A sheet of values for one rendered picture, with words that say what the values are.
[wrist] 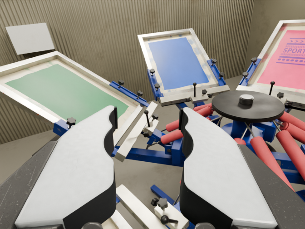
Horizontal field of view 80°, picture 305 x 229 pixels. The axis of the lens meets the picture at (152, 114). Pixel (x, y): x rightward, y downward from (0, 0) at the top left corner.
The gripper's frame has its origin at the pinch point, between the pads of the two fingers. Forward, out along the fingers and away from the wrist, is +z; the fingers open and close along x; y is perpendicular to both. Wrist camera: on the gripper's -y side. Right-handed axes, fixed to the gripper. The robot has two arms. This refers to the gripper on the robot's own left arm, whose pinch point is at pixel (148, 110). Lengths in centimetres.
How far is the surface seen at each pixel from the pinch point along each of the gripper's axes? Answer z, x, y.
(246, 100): 65, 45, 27
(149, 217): 32, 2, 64
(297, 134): 53, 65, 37
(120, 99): 113, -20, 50
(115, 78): 342, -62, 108
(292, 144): 46, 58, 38
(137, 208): 37, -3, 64
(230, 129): 70, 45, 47
